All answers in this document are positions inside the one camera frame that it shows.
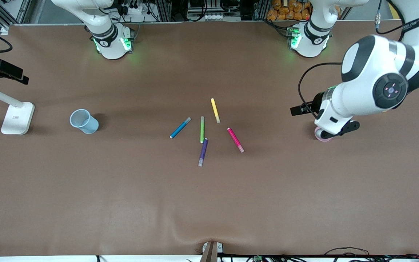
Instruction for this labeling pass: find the purple marker pen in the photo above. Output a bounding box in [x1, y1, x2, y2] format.
[198, 138, 209, 167]

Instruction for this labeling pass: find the orange packaged goods pile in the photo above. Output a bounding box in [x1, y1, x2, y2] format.
[267, 0, 312, 21]

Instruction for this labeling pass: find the light blue plastic cup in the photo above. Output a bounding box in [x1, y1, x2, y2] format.
[69, 109, 100, 135]

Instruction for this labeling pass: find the blue marker pen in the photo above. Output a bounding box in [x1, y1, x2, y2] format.
[169, 117, 192, 139]

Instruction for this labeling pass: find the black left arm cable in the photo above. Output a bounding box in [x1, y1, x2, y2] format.
[298, 62, 343, 116]

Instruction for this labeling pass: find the yellow marker pen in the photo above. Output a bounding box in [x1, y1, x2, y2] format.
[211, 98, 221, 124]

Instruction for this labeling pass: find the metal table clamp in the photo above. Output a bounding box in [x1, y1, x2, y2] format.
[200, 241, 224, 262]

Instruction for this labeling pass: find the aluminium frame post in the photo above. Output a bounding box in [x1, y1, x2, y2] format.
[0, 0, 32, 27]

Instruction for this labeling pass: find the black cable bundle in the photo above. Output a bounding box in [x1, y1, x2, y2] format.
[324, 247, 419, 262]

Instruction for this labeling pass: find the pink plastic cup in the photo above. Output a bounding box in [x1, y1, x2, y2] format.
[314, 126, 336, 142]

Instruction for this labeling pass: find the white desk lamp stand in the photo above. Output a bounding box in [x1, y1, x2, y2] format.
[0, 82, 35, 135]

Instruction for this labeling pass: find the white power strip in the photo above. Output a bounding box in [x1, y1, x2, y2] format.
[120, 4, 149, 16]

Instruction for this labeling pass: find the pink marker pen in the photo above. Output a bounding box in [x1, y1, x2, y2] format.
[227, 127, 245, 153]

